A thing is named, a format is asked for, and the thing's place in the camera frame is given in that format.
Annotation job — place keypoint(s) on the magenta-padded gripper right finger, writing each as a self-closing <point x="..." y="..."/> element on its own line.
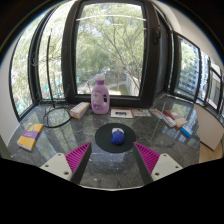
<point x="148" y="158"/>

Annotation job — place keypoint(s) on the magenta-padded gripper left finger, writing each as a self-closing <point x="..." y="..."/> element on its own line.
<point x="77" y="157"/>

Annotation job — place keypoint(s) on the blue and white computer mouse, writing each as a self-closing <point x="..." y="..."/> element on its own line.
<point x="117" y="137"/>

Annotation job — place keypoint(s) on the black round mouse pad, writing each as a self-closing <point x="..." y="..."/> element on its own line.
<point x="103" y="140"/>

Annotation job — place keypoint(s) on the white and teal box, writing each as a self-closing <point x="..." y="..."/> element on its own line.
<point x="169" y="121"/>

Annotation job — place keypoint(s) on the thin teal magazine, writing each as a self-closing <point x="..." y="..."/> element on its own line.
<point x="156" y="113"/>

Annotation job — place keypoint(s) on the printed paper leaflet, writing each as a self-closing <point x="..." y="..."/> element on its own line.
<point x="141" y="112"/>

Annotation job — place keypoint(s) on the blue box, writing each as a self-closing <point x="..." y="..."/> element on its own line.
<point x="187" y="131"/>

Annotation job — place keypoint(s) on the white and orange carton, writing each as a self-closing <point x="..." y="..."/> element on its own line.
<point x="79" y="110"/>

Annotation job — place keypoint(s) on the beige box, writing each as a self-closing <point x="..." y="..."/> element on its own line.
<point x="181" y="122"/>

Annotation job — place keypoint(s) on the orange-framed white picture card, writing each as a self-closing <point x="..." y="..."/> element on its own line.
<point x="121" y="113"/>

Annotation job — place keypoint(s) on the purple detergent bottle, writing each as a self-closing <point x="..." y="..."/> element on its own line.
<point x="100" y="98"/>

